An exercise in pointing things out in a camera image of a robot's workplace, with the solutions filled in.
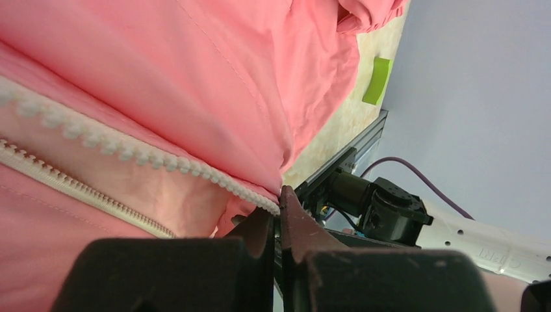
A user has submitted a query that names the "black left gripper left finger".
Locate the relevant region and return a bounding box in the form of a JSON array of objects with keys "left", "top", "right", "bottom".
[{"left": 52, "top": 209, "right": 274, "bottom": 311}]

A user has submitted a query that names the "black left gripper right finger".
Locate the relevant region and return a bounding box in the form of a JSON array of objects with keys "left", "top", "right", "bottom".
[{"left": 280, "top": 186, "right": 496, "bottom": 311}]

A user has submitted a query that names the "pink zip-up jacket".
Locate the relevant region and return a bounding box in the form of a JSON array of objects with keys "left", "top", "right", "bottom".
[{"left": 1, "top": 1, "right": 407, "bottom": 311}]

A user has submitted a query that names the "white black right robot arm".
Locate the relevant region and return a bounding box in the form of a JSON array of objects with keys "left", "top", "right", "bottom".
[{"left": 327, "top": 172, "right": 550, "bottom": 311}]

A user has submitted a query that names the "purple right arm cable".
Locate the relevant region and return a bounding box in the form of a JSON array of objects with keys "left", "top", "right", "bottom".
[{"left": 359, "top": 157, "right": 474, "bottom": 221}]

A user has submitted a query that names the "aluminium frame rail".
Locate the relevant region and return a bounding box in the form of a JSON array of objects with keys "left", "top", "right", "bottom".
[{"left": 294, "top": 109, "right": 388, "bottom": 202}]

